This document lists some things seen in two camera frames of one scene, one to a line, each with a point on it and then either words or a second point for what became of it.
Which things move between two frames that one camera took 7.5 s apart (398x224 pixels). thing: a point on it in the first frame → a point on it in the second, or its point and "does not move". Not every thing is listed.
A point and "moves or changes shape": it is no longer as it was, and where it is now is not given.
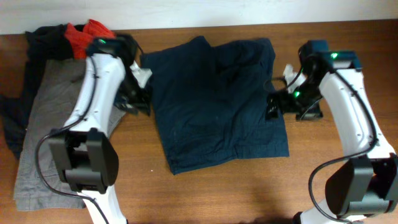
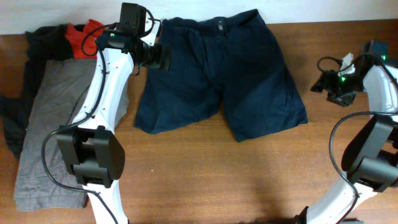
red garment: (81, 40) does not move
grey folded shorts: (38, 185) does not move
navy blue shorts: (210, 103) moves or changes shape
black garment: (44, 43) does not move
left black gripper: (142, 100) → (156, 57)
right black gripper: (313, 111) → (326, 83)
